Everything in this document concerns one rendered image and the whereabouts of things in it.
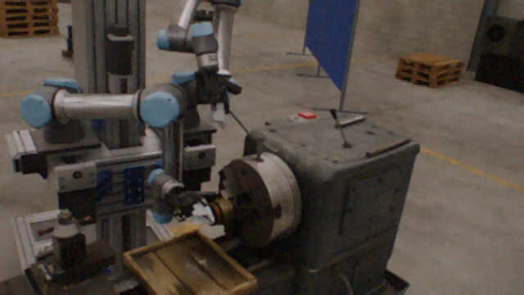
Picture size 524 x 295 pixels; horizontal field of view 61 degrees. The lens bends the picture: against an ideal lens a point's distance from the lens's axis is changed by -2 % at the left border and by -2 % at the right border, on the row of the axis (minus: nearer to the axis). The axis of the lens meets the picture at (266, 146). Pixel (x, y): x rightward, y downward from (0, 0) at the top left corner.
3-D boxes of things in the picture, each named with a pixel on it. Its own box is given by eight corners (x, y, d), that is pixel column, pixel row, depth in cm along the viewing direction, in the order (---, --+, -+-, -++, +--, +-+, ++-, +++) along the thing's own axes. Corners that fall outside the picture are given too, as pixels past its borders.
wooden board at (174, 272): (197, 236, 172) (198, 227, 170) (257, 289, 147) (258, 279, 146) (123, 262, 153) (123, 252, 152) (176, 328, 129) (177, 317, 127)
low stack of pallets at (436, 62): (422, 72, 970) (426, 52, 953) (460, 82, 915) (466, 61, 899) (392, 78, 885) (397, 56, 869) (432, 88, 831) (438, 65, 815)
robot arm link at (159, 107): (41, 116, 164) (187, 115, 161) (19, 130, 150) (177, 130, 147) (34, 84, 159) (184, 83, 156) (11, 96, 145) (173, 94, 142)
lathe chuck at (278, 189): (234, 215, 178) (241, 141, 166) (288, 256, 156) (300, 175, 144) (215, 221, 172) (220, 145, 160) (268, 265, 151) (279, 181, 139)
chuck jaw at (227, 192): (244, 195, 160) (232, 165, 162) (250, 191, 156) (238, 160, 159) (218, 203, 153) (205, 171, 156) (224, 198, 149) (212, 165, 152)
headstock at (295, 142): (327, 180, 228) (339, 107, 213) (407, 224, 196) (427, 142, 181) (232, 212, 191) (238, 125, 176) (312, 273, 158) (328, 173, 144)
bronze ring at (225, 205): (224, 190, 153) (201, 197, 148) (241, 202, 147) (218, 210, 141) (223, 213, 157) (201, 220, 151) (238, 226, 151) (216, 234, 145)
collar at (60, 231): (75, 220, 129) (74, 211, 128) (85, 233, 124) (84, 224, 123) (47, 227, 124) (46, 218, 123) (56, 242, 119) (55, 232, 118)
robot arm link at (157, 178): (165, 185, 171) (165, 165, 168) (179, 197, 164) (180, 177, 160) (146, 190, 166) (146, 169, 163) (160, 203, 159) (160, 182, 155)
